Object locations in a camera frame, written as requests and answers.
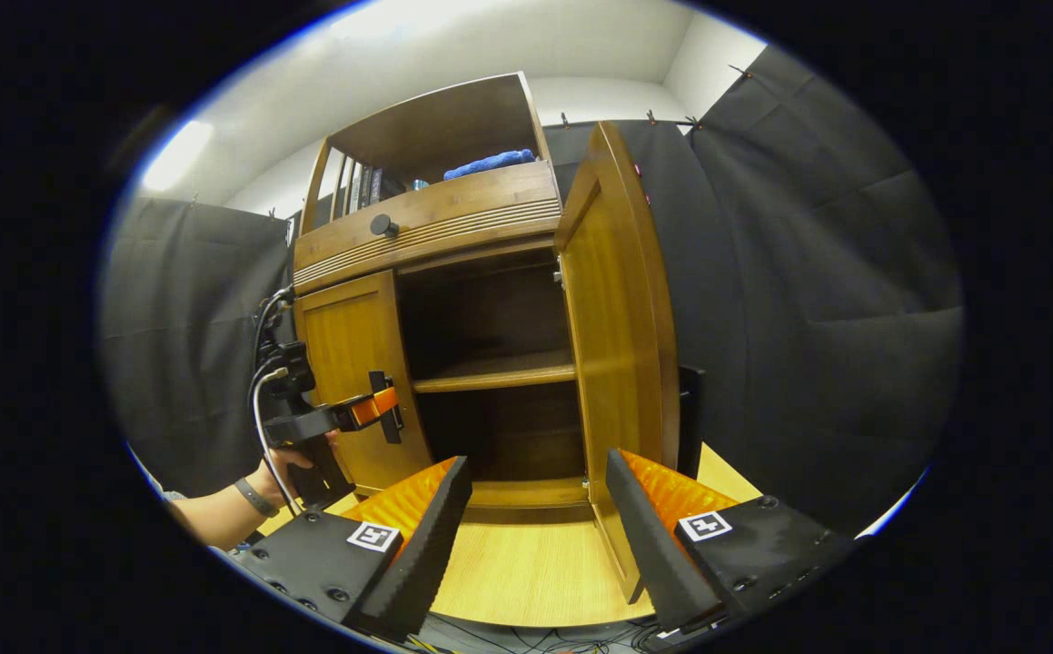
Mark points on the black backdrop cloth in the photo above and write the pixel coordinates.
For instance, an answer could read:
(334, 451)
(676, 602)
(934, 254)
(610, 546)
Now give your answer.
(808, 318)

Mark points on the black wristband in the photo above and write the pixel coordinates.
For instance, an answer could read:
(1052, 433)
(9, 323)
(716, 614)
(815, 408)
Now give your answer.
(255, 498)

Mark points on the wooden double-door shoe cabinet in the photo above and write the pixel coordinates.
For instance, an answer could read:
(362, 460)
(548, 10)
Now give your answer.
(490, 313)

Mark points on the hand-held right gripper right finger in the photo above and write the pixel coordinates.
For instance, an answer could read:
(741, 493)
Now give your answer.
(653, 554)

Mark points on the dark grey book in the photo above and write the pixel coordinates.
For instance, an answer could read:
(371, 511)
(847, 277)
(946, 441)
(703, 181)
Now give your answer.
(366, 186)

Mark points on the black round drawer knob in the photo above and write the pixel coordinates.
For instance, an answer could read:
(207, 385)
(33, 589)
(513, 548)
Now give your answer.
(383, 225)

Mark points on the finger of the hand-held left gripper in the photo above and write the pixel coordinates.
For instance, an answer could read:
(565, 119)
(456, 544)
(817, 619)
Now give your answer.
(372, 407)

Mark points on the wooden cabinet door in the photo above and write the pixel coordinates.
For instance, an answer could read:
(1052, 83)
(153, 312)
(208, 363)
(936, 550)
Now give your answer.
(344, 336)
(617, 345)

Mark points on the wooden cabinet shelf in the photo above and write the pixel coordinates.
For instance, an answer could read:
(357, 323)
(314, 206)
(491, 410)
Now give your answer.
(499, 371)

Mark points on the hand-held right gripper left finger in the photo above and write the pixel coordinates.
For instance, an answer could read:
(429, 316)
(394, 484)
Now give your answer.
(426, 563)

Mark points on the blue book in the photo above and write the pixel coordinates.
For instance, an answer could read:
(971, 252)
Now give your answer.
(376, 185)

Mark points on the metal door hinge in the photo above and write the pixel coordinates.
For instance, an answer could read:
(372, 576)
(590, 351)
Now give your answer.
(560, 271)

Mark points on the blue folded towel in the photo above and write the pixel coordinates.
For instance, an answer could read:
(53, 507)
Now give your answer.
(490, 163)

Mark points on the white book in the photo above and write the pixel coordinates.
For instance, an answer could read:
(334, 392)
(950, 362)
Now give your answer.
(355, 188)

